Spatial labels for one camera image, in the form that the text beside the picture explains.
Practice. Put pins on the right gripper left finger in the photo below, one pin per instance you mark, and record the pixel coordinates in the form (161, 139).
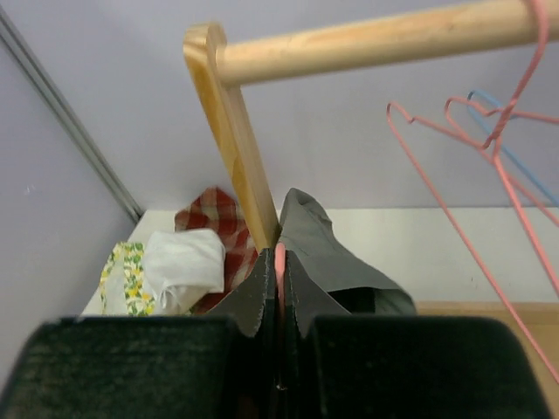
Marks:
(252, 303)

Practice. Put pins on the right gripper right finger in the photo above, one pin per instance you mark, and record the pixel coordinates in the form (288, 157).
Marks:
(305, 300)

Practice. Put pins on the grey skirt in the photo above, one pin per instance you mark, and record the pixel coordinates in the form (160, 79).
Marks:
(307, 231)

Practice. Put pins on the white skirt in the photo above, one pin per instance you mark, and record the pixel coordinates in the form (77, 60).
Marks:
(182, 267)

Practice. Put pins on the red plaid skirt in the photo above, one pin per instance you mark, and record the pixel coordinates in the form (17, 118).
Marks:
(215, 210)

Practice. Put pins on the lemon print skirt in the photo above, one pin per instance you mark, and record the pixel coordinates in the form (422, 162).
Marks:
(121, 286)

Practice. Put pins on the wooden clothes rack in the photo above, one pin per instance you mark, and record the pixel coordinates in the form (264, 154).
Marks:
(219, 70)

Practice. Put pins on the aluminium rail frame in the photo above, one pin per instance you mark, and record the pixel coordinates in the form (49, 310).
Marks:
(13, 41)

